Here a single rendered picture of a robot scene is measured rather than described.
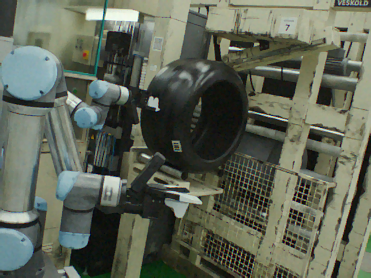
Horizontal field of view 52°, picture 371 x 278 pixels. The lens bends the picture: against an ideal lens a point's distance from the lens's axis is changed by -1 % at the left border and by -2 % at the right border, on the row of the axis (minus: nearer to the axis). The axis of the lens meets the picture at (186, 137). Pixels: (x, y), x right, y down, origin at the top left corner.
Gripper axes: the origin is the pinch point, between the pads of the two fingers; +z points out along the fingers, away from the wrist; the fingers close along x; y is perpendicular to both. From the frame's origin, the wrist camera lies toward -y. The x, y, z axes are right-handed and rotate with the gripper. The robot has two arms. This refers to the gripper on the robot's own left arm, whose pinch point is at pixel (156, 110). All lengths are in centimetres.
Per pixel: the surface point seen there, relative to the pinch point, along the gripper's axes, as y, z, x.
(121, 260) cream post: -92, 33, 32
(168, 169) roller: -26.6, 17.5, -0.2
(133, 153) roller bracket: -25.5, 14.1, 24.4
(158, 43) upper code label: 35, 18, 33
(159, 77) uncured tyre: 15.6, 4.4, 8.8
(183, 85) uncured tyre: 13.9, 4.5, -8.0
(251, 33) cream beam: 51, 42, -8
